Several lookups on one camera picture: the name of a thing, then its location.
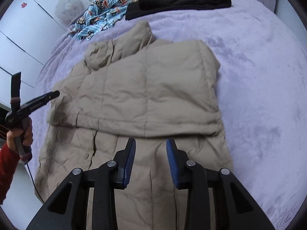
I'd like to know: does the beige puffer jacket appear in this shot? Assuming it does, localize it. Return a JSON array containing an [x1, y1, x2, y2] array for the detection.
[[35, 21, 233, 229]]

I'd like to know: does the red sleeve left forearm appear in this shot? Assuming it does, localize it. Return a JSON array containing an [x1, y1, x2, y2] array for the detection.
[[0, 143, 20, 205]]

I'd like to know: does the person's left hand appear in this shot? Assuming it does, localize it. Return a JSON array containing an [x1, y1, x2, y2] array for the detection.
[[6, 117, 33, 153]]

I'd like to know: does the white wardrobe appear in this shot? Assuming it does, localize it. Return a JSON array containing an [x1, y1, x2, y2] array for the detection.
[[0, 0, 94, 108]]

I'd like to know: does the round pale cushion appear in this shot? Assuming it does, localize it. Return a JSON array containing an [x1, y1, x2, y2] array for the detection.
[[54, 0, 84, 24]]

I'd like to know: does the lavender plush bed blanket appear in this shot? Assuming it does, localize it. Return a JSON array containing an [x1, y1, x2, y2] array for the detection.
[[29, 0, 306, 229]]

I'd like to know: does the blue monkey print garment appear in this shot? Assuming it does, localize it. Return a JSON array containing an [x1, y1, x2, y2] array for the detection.
[[69, 0, 131, 40]]

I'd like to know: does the black folded garment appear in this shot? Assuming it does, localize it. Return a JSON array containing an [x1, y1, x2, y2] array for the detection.
[[125, 0, 232, 20]]

